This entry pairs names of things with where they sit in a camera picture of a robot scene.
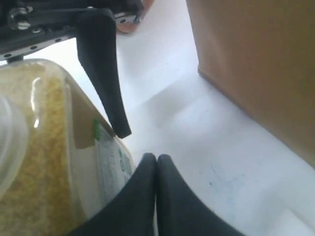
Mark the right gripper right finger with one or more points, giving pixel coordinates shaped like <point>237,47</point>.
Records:
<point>179,211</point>

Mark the yellow millet plastic bottle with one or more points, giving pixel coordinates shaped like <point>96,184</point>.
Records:
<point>60,161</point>

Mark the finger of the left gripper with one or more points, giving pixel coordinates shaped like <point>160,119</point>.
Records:
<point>96,50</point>

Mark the brown paper shopping bag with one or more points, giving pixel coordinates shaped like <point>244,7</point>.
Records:
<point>261,55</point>

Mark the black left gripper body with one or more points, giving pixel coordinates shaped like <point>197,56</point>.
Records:
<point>27,26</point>

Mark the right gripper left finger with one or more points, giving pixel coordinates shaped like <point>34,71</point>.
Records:
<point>131,212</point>

